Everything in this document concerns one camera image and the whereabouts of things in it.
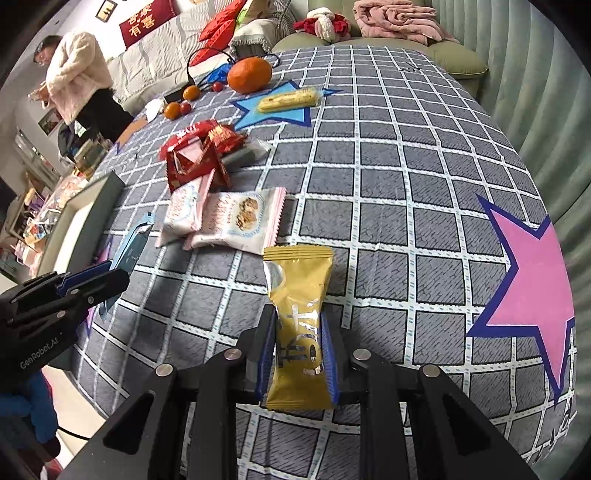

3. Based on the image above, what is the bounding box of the yellow snack packet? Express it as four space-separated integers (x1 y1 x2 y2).
262 246 340 411

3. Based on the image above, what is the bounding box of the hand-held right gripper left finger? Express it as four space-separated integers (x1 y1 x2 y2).
58 305 280 480

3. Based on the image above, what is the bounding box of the pile of colourful packets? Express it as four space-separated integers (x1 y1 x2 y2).
0 175 88 278

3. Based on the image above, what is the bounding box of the red gold snack packet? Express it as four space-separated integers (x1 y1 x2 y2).
205 124 247 153

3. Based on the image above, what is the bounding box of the stack of books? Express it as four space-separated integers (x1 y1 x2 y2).
69 138 112 178

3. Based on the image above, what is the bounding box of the pink blanket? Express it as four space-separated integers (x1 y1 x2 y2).
353 0 460 44

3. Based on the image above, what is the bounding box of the green sofa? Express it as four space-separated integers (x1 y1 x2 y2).
272 0 488 81

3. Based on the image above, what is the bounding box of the green pleated curtain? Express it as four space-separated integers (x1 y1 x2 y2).
431 0 591 259

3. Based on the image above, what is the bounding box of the small white pink snack packet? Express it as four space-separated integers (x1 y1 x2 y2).
154 178 213 248

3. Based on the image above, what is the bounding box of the light blue snack packet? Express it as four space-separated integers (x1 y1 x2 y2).
99 211 154 321

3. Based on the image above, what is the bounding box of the blue plastic bag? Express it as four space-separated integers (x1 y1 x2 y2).
199 65 232 88

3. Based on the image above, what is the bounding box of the grey striped sofa cover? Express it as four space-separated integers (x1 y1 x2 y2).
107 9 241 116

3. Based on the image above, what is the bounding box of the small wall picture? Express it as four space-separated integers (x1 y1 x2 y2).
38 111 63 136

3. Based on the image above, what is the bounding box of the dark red printed cushion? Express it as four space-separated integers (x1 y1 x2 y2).
119 0 178 47

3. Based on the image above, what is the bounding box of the beige fringed cushion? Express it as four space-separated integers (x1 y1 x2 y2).
228 0 296 58

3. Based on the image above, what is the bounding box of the black cable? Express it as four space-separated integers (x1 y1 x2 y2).
186 48 280 93

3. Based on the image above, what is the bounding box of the large orange mandarin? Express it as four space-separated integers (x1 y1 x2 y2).
227 56 273 93

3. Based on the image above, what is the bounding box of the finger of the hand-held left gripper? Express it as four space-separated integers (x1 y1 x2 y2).
6 269 131 329
0 260 115 311

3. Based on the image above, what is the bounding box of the person's left hand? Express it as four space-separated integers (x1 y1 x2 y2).
0 373 59 445

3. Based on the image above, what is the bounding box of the dark bar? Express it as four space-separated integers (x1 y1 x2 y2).
226 138 273 169

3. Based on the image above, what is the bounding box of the red pillow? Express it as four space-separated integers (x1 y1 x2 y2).
190 0 247 66

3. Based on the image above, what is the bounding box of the red white plush toy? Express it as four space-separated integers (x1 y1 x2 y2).
294 7 352 41

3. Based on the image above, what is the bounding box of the large white pink snack packet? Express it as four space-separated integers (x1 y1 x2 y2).
185 187 287 256

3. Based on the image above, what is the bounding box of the grey storage box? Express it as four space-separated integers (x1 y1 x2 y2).
34 172 126 278

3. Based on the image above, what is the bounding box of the yellow biscuit bar clear wrapper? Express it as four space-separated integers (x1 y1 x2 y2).
256 87 321 114

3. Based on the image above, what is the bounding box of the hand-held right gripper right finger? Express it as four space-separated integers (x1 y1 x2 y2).
321 307 539 480

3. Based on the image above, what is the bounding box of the dark red snack packet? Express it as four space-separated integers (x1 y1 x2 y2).
166 141 232 193

